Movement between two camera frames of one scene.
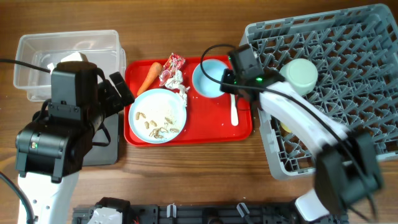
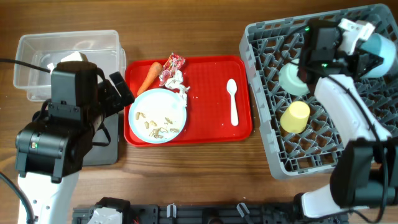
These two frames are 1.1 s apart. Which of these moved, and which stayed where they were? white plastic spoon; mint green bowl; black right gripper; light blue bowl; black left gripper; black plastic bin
Moved: black right gripper; light blue bowl
Stayed: black left gripper; white plastic spoon; mint green bowl; black plastic bin
